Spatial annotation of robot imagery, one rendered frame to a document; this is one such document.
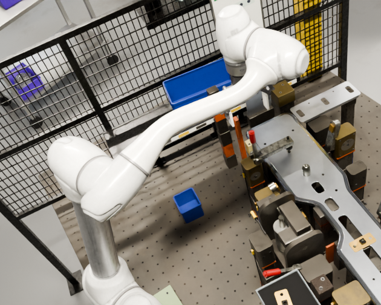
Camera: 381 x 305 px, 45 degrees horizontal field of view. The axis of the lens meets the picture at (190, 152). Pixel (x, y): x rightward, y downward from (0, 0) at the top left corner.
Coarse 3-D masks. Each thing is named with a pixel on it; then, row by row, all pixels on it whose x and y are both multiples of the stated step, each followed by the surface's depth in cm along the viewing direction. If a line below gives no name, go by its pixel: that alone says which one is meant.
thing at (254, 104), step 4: (260, 92) 195; (256, 96) 196; (260, 96) 197; (248, 100) 195; (252, 100) 196; (256, 100) 197; (260, 100) 198; (248, 104) 197; (252, 104) 198; (256, 104) 199; (260, 104) 200; (248, 108) 199; (252, 108) 200; (256, 108) 201; (260, 108) 202; (264, 108) 203; (248, 112) 200; (252, 112) 201; (256, 112) 202
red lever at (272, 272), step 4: (296, 264) 145; (284, 268) 143; (288, 268) 143; (292, 268) 144; (296, 268) 143; (300, 268) 144; (264, 272) 138; (268, 272) 138; (272, 272) 139; (276, 272) 140; (280, 272) 140; (284, 272) 142; (264, 276) 138; (268, 276) 138
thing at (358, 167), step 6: (354, 162) 176; (360, 162) 175; (348, 168) 175; (354, 168) 174; (360, 168) 173; (366, 168) 173; (348, 174) 175; (354, 174) 172; (360, 174) 174; (348, 180) 178; (354, 180) 175; (360, 180) 177; (354, 186) 178; (360, 186) 180; (354, 192) 183; (360, 192) 185; (360, 198) 188; (366, 204) 196
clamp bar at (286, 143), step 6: (288, 138) 178; (276, 144) 179; (282, 144) 179; (288, 144) 178; (258, 150) 179; (264, 150) 179; (270, 150) 178; (276, 150) 178; (252, 156) 179; (264, 156) 178
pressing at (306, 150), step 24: (288, 120) 195; (312, 144) 184; (288, 168) 180; (312, 168) 177; (336, 168) 175; (312, 192) 170; (336, 192) 168; (336, 216) 162; (360, 216) 160; (360, 264) 149
